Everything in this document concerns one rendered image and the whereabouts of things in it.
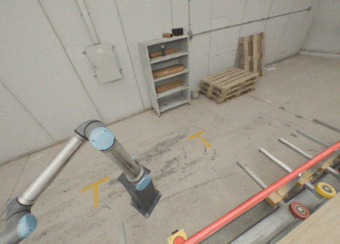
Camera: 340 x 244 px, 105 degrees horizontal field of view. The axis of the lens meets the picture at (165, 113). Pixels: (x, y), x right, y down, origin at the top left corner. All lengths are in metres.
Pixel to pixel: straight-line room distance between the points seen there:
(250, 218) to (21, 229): 1.31
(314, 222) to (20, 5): 3.51
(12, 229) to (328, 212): 1.62
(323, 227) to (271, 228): 0.31
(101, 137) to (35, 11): 2.37
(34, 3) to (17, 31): 0.45
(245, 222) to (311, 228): 0.33
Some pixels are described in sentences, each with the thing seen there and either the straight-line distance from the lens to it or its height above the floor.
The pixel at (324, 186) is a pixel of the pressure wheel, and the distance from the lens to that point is 1.37.
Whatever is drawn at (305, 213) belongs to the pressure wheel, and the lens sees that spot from 1.21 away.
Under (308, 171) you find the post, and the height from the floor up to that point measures 0.92.
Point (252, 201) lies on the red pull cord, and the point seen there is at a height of 1.64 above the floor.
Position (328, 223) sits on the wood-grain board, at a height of 0.90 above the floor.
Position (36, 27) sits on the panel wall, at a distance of 2.90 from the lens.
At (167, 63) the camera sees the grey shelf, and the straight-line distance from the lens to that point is 3.22.
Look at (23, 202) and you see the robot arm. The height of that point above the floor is 1.19.
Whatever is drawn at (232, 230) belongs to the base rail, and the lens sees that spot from 1.24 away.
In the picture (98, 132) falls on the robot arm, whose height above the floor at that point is 1.44.
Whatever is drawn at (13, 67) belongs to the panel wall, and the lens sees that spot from 3.09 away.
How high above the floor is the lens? 1.88
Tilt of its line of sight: 36 degrees down
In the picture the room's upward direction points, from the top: 9 degrees counter-clockwise
